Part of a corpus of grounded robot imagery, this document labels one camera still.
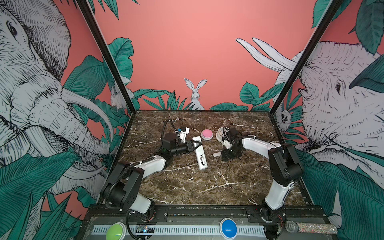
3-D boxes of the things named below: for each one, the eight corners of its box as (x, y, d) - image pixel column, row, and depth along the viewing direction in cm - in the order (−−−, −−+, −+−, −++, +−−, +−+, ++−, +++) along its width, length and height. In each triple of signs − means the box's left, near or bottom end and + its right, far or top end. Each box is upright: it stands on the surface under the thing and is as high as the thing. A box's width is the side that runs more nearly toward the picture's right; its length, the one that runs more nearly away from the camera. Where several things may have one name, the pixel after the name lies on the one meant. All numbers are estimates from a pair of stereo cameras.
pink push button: (201, 140, 105) (201, 138, 104) (201, 131, 111) (201, 129, 109) (213, 140, 106) (213, 138, 104) (212, 131, 111) (212, 129, 109)
